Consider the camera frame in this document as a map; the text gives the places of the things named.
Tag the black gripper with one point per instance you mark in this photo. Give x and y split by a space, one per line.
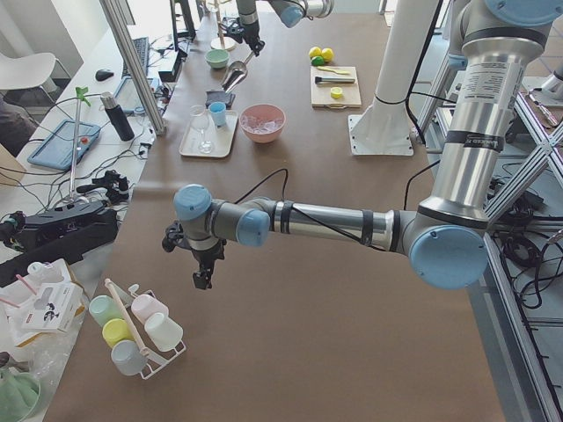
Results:
205 255
251 27

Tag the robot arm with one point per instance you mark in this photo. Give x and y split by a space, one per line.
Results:
305 210
290 13

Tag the wooden cup tree stand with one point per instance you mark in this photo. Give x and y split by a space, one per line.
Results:
221 41

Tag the pink cup on rack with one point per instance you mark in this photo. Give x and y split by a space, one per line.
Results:
145 305

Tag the white cup on rack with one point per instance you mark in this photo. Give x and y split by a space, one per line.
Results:
163 331

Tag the light blue cup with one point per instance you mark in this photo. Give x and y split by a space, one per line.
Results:
217 112

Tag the pile of clear ice cubes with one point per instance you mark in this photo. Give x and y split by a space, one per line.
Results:
261 126

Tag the yellow cup on rack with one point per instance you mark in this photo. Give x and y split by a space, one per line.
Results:
114 331

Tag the mint cup on rack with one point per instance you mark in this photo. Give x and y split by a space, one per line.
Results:
103 308

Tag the grey cup on rack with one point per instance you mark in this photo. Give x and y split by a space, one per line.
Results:
126 356

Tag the mint green bowl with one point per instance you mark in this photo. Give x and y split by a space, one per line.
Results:
217 58

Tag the yellow lemon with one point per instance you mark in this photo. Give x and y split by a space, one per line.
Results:
315 52
327 54

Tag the green lime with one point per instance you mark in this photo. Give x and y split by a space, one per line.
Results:
317 61

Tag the yellow plastic knife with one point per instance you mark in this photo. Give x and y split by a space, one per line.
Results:
333 70

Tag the black monitor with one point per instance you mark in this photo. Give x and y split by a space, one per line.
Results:
183 31

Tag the grey folded cloth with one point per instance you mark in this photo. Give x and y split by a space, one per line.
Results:
220 96

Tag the steel muddler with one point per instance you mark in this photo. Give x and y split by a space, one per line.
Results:
333 80

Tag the pink bowl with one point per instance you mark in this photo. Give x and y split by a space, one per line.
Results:
265 111

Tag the bamboo cutting board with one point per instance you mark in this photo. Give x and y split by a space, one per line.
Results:
320 93

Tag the clear wine glass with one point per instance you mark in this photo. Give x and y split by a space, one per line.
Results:
200 123

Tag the cream serving tray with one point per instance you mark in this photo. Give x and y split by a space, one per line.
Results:
220 138

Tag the black keyboard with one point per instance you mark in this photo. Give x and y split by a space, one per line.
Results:
142 50

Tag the blue teach pendant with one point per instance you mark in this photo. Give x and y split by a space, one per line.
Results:
55 152
127 97

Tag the white pillar with base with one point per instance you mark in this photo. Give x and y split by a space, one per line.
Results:
384 128

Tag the black water bottle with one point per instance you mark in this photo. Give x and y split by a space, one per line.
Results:
117 117

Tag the black computer mouse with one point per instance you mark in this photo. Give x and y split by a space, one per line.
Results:
103 74

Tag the white chair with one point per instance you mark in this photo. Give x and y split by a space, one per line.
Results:
27 72

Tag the white wire cup rack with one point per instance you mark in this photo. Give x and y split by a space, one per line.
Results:
157 360

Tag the aluminium frame post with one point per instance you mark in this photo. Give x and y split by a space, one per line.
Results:
117 23

